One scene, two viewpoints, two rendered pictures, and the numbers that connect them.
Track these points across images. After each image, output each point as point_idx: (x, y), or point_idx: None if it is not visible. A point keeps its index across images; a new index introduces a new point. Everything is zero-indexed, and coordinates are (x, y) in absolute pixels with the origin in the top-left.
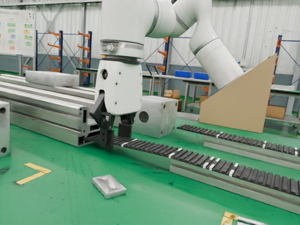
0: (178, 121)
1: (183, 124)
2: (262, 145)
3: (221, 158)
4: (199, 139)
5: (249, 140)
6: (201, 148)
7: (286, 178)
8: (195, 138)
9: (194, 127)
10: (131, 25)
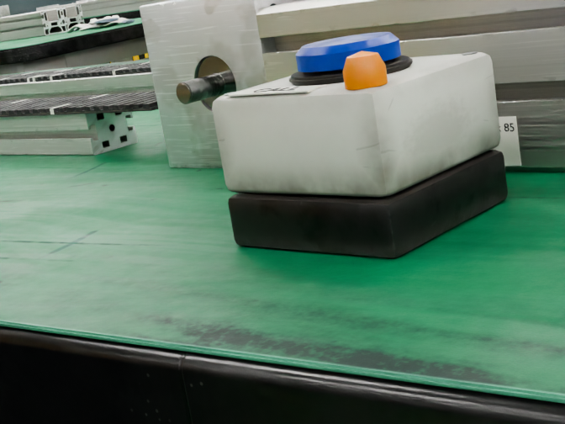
0: (22, 242)
1: (29, 225)
2: (26, 99)
3: (139, 128)
4: (104, 161)
5: (24, 104)
6: (156, 135)
7: (138, 67)
8: (119, 159)
9: (132, 100)
10: None
